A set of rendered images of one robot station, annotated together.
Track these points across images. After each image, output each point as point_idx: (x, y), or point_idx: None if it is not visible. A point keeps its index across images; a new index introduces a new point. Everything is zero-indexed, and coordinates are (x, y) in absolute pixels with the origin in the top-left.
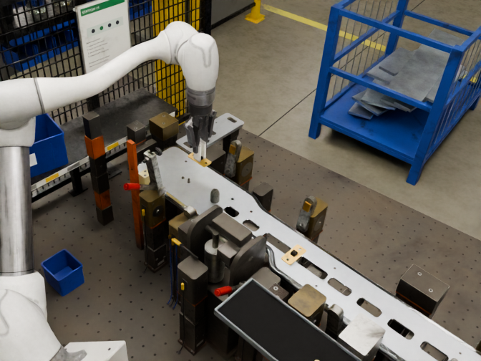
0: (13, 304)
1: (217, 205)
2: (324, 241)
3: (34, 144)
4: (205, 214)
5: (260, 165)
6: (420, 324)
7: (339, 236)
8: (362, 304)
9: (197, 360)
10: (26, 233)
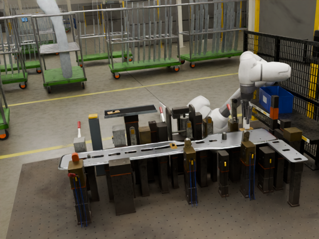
0: (198, 98)
1: (193, 107)
2: (206, 218)
3: (267, 94)
4: (191, 105)
5: (302, 223)
6: (109, 158)
7: (205, 226)
8: (154, 211)
9: None
10: (228, 103)
